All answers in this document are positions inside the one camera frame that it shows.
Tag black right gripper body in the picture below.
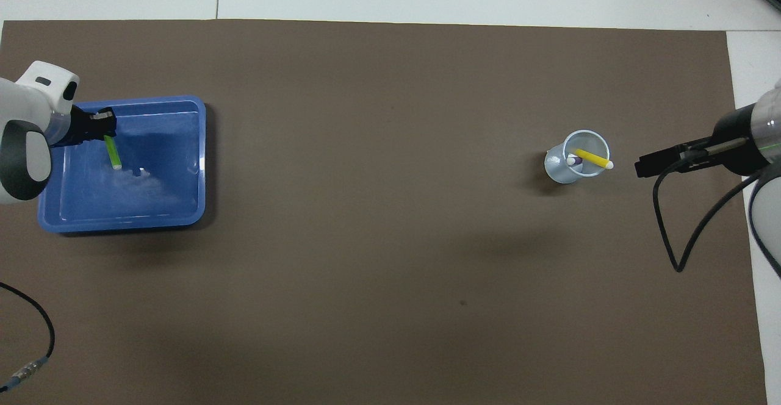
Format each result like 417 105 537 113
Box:
674 103 771 177

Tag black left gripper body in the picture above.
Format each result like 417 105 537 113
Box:
61 105 101 146

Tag green marker pen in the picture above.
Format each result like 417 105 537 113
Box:
104 135 123 170

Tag yellow marker pen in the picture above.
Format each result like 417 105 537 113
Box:
574 148 614 170

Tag blue plastic tray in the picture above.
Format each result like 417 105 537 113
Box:
38 95 206 235

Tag translucent plastic cup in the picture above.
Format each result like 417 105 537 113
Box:
544 129 611 185

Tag brown table mat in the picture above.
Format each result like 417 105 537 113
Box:
0 20 768 405

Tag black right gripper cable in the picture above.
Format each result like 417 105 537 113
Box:
653 138 781 273

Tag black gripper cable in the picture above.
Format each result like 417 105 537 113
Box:
0 282 56 393
653 138 781 273

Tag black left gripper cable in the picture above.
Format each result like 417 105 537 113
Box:
0 282 56 393

